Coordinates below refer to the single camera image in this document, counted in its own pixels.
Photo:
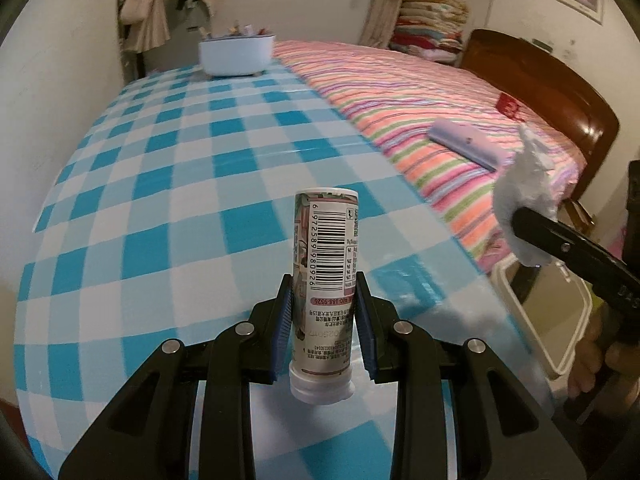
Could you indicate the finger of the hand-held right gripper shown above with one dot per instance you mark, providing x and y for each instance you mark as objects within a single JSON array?
[{"x": 550, "y": 240}]

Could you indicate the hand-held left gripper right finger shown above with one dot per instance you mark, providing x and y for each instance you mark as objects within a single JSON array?
[{"x": 364, "y": 330}]

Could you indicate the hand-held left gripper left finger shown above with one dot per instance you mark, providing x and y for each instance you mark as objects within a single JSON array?
[{"x": 285, "y": 330}]

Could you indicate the white plastic bin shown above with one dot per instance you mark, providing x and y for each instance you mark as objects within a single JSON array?
[{"x": 550, "y": 305}]

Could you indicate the white toothpaste tube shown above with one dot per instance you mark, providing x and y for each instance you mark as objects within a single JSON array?
[{"x": 325, "y": 240}]

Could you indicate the person's right hand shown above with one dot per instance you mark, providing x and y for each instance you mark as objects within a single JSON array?
[{"x": 585, "y": 360}]

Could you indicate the red pouch with tassel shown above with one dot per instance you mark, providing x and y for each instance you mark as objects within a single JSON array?
[{"x": 509, "y": 105}]

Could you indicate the brown wooden headboard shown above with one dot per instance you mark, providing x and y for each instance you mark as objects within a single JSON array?
[{"x": 550, "y": 85}]

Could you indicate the blue checkered tablecloth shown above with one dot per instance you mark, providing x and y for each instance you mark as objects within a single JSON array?
[{"x": 200, "y": 185}]

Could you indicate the pink striped bedsheet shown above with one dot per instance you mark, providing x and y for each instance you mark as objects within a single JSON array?
[{"x": 400, "y": 95}]

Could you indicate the stack of folded quilts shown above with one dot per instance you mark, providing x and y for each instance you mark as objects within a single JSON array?
[{"x": 435, "y": 15}]

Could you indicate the pale blue basin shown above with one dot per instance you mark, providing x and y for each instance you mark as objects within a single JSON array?
[{"x": 235, "y": 57}]

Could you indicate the pile of small packets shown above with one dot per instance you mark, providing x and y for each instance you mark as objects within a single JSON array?
[{"x": 240, "y": 30}]

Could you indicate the beige tied curtain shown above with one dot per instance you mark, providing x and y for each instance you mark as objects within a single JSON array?
[{"x": 145, "y": 15}]

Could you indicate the small dark wall plate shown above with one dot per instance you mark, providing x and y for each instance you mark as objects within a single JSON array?
[{"x": 541, "y": 44}]

